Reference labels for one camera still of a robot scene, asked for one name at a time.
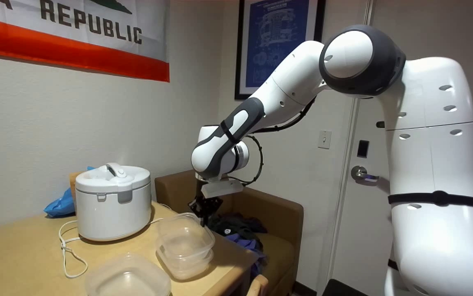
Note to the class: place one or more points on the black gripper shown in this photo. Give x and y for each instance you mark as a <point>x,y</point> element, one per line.
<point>213,201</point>

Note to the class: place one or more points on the clear plastic lunchbox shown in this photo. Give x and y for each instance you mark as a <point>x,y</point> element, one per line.
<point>188,270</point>
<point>185,232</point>

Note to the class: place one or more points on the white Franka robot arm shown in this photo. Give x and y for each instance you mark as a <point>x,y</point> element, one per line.
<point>428,165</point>

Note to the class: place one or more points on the dark cloth garment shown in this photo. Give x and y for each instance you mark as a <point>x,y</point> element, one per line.
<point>234,224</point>

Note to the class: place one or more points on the purple cloth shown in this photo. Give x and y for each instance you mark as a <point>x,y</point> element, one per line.
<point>247,244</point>

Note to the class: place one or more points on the brown sofa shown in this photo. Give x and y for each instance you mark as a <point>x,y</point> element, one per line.
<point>275,219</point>

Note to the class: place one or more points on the wooden chair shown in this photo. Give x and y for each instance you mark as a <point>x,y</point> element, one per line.
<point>257,287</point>

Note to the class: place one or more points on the white rice cooker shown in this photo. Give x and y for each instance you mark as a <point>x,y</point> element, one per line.
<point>114,203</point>

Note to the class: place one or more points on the blue cloth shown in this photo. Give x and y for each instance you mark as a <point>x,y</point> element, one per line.
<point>62,204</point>

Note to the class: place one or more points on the framed blue poster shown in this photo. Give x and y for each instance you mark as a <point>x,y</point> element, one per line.
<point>272,33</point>

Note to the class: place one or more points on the California Republic flag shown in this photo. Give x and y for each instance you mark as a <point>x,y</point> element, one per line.
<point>73,50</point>

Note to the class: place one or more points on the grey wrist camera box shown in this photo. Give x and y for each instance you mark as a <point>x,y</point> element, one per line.
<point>223,188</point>

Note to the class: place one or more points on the white wall light switch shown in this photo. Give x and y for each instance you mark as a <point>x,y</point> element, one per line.
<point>325,140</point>

